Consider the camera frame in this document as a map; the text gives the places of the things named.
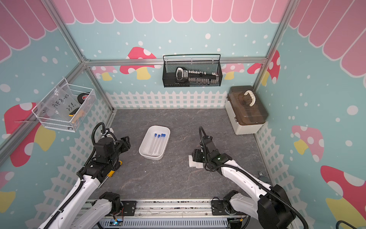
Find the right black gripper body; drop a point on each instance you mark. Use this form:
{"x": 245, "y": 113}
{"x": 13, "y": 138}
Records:
{"x": 199, "y": 157}

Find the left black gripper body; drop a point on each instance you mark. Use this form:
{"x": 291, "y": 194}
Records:
{"x": 121, "y": 147}

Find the blue capped test tube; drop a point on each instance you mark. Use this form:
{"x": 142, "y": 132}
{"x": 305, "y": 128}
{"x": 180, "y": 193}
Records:
{"x": 156, "y": 148}
{"x": 155, "y": 144}
{"x": 156, "y": 136}
{"x": 162, "y": 138}

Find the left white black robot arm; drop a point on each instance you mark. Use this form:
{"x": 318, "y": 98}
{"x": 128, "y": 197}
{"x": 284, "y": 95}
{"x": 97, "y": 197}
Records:
{"x": 90, "y": 176}

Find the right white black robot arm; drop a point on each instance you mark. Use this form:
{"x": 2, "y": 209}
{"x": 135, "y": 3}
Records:
{"x": 270, "y": 205}

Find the yellow black screwdriver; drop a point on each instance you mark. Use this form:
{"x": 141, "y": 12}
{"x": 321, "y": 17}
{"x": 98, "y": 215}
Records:
{"x": 111, "y": 173}

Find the white plastic tray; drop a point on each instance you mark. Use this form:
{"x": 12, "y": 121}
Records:
{"x": 146, "y": 143}

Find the brown lidded storage box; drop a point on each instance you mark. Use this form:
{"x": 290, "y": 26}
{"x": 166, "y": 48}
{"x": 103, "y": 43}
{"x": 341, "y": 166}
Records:
{"x": 246, "y": 112}

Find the black tape roll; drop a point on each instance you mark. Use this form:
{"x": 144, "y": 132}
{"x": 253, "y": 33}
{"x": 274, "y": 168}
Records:
{"x": 82, "y": 97}

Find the clear plastic label bag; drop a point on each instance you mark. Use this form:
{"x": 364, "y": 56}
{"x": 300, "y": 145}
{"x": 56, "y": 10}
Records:
{"x": 61, "y": 102}

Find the socket wrench set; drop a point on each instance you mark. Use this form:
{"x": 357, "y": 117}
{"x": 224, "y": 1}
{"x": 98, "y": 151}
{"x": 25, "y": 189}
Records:
{"x": 196, "y": 78}

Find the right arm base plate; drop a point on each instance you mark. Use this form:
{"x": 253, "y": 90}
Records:
{"x": 220, "y": 207}

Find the white wire wall basket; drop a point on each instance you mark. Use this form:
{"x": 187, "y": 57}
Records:
{"x": 50, "y": 120}

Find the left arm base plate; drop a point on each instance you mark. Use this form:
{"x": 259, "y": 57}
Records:
{"x": 123, "y": 208}

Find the black wire mesh basket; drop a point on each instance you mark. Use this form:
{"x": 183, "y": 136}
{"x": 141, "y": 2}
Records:
{"x": 210, "y": 63}

